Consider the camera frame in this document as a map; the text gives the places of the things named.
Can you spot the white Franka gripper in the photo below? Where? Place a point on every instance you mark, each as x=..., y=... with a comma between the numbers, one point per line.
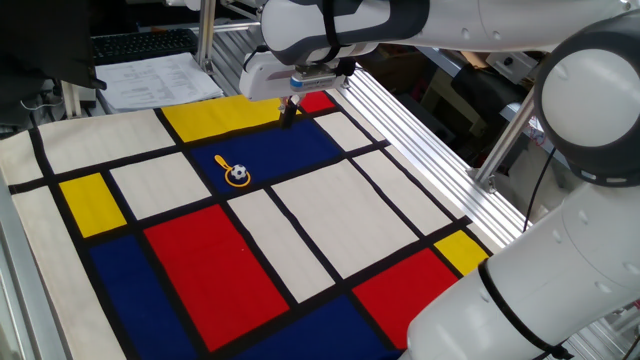
x=265, y=77

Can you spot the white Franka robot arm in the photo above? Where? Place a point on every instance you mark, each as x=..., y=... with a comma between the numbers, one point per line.
x=550, y=280

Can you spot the small soccer ball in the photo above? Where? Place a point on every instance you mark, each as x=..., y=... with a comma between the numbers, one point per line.
x=239, y=172

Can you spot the Mondrian pattern cloth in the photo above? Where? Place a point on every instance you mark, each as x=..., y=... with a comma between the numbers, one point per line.
x=325, y=215

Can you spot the stack of printed papers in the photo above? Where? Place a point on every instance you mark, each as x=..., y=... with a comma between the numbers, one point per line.
x=155, y=82

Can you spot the black computer keyboard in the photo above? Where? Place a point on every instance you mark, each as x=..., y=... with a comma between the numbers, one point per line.
x=140, y=45

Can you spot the white box with knob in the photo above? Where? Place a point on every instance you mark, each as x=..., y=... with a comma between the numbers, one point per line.
x=510, y=65

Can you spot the black monitor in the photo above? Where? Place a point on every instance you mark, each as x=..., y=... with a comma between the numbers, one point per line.
x=40, y=35

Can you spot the upright aluminium profile post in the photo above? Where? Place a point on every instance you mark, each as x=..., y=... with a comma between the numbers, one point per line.
x=206, y=35

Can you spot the slanted aluminium profile post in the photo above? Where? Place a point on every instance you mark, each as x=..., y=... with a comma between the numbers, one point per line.
x=505, y=142

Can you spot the short aluminium profile post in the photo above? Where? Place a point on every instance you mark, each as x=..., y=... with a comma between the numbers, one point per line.
x=71, y=100

